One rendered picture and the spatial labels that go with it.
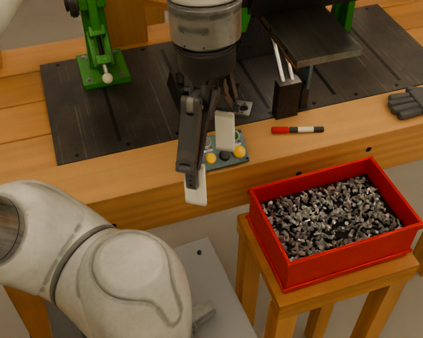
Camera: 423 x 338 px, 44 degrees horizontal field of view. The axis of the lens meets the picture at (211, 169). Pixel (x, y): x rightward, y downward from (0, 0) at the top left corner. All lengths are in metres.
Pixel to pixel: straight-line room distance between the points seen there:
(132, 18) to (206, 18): 1.02
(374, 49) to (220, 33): 1.08
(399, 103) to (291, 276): 0.59
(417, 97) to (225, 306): 0.79
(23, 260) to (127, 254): 0.15
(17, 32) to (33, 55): 1.87
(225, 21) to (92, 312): 0.42
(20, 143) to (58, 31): 2.15
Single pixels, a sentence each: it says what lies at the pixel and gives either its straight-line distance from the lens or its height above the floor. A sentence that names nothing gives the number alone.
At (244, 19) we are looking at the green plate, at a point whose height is 1.14.
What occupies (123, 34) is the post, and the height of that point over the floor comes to 0.92.
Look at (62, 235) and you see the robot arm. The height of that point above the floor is 1.16.
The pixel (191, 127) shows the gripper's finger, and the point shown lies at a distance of 0.66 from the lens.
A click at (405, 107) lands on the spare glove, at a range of 1.45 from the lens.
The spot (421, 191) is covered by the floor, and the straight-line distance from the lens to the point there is 2.55.
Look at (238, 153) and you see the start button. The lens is 1.22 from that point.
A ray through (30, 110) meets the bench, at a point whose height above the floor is 0.88.
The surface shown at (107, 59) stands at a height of 0.99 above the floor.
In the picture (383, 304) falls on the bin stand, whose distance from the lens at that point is 1.38.
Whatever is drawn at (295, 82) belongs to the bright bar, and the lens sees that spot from 1.32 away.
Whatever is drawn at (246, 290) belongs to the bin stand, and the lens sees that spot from 1.48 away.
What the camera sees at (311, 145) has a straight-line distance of 1.31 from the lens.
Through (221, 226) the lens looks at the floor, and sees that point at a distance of 2.25.
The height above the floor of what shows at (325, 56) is 1.13.
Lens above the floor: 1.80
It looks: 47 degrees down
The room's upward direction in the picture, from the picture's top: straight up
